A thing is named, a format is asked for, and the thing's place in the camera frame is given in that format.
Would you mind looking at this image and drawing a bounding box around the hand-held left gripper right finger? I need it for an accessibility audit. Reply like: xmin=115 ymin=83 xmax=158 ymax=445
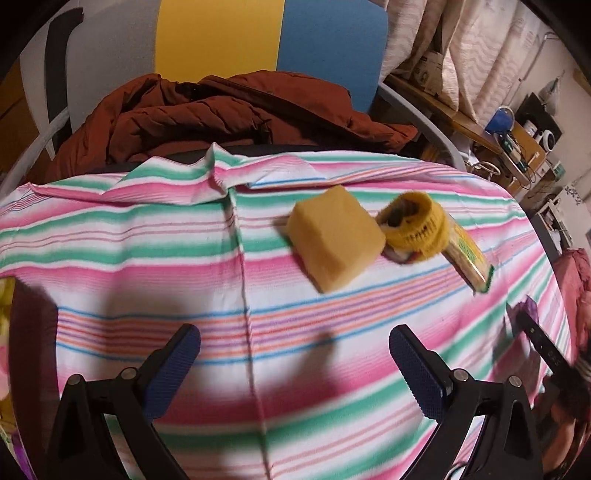
xmin=389 ymin=324 xmax=543 ymax=480

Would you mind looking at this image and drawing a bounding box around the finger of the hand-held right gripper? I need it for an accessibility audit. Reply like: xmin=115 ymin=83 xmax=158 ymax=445
xmin=505 ymin=300 xmax=578 ymax=384

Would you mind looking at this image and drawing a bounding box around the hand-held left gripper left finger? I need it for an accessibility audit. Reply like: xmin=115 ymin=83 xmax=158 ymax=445
xmin=46 ymin=323 xmax=201 ymax=480

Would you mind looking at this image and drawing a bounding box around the purple fabric sachet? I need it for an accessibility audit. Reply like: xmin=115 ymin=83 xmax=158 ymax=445
xmin=510 ymin=295 xmax=539 ymax=325

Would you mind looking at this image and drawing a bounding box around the yellow sponge block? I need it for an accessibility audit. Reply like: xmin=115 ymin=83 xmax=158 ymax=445
xmin=286 ymin=185 xmax=387 ymax=294

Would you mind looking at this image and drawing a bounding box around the green-edged snack packet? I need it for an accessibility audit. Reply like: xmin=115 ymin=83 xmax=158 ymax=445
xmin=443 ymin=222 xmax=496 ymax=294

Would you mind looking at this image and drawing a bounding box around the pink green striped cloth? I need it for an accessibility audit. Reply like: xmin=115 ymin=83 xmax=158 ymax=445
xmin=0 ymin=143 xmax=578 ymax=480

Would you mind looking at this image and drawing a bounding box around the yellow knitted roll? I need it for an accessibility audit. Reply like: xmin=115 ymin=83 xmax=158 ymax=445
xmin=378 ymin=191 xmax=451 ymax=265

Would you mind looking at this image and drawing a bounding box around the dark maroon cloth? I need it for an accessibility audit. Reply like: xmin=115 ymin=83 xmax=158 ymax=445
xmin=7 ymin=277 xmax=61 ymax=480

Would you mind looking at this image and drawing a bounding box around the yellow floral cloth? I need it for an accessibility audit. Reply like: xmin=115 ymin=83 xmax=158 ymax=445
xmin=0 ymin=276 xmax=19 ymax=480

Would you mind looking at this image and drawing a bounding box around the brown cardboard box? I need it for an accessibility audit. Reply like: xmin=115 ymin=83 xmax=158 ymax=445
xmin=507 ymin=124 xmax=544 ymax=174

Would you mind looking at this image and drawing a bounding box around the black open box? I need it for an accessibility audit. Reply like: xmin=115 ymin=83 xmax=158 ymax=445
xmin=515 ymin=92 xmax=564 ymax=149

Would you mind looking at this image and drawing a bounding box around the wooden shelf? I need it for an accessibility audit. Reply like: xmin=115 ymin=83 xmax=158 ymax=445
xmin=385 ymin=74 xmax=546 ymax=185

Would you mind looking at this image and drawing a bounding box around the rust brown padded jacket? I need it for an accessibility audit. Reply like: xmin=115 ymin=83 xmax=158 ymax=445
xmin=46 ymin=70 xmax=419 ymax=183

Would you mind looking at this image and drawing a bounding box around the pale patterned curtain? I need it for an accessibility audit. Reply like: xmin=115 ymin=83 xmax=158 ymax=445
xmin=383 ymin=0 xmax=555 ymax=121

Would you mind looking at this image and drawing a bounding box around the grey yellow blue chair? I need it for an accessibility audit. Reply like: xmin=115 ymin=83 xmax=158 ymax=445
xmin=0 ymin=0 xmax=467 ymax=185

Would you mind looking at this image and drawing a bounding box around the white ring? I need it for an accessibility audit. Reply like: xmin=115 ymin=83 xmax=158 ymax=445
xmin=467 ymin=160 xmax=498 ymax=179

